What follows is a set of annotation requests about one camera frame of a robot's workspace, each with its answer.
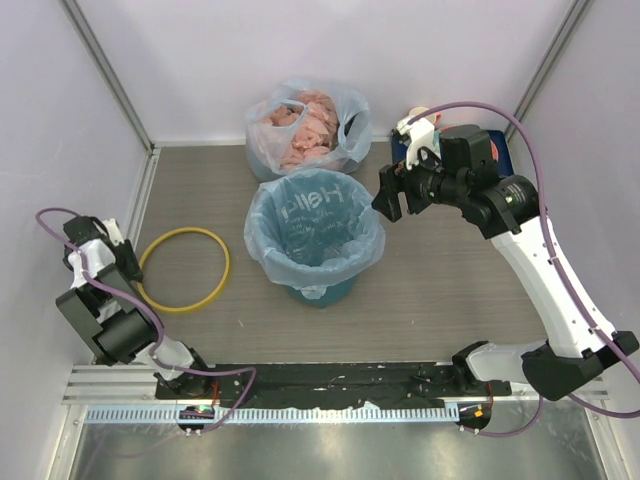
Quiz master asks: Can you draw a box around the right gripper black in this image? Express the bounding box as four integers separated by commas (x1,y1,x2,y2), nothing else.
372,141,467,223

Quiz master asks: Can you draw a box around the light blue plastic bag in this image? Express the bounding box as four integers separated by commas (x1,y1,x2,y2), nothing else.
244,169,386,298

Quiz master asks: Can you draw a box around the yellow bin rim ring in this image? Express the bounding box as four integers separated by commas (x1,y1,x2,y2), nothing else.
135,227,233,315

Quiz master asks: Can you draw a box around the teal trash bin yellow rim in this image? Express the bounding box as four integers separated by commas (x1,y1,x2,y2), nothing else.
285,275,358,309

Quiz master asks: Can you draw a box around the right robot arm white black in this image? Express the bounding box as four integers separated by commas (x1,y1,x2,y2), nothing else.
372,120,639,401

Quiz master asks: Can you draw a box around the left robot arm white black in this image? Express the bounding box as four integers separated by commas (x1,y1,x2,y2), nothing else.
56,215,213,399

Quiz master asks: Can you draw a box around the plastic bag with pink trash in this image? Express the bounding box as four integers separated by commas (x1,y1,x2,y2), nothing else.
244,78,373,182

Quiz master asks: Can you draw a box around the dark blue tray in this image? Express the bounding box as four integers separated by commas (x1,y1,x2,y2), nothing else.
390,127,514,176

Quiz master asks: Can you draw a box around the pink ceramic mug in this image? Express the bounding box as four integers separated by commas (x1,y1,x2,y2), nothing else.
409,106,443,126

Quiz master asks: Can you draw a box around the red blue floral plate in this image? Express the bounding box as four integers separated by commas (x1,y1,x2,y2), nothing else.
490,140,499,162

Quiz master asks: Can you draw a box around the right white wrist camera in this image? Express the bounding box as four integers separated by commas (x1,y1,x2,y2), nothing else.
391,109,441,169

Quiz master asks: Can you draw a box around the aluminium frame rail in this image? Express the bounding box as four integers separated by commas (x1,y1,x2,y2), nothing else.
62,360,610,405

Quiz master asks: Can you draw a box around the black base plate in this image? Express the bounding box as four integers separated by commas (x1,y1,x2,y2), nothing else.
155,362,512,410

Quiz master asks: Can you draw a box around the white slotted cable duct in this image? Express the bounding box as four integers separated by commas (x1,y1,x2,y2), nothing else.
85,403,459,428

